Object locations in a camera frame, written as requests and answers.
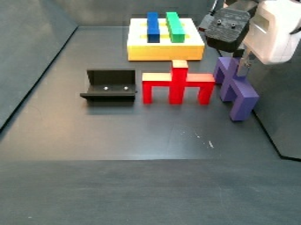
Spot purple three-legged block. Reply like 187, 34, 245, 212
214, 57, 258, 121

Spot red three-legged block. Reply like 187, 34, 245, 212
142, 60, 215, 105

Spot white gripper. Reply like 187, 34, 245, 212
237, 0, 301, 76

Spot yellow slotted board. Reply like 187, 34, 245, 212
127, 18, 205, 61

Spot green rectangular block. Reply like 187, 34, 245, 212
166, 11, 186, 43

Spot blue rectangular block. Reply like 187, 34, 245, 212
147, 12, 160, 43

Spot black angled bracket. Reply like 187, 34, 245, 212
80, 69, 136, 101

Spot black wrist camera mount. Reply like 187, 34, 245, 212
199, 5, 257, 53

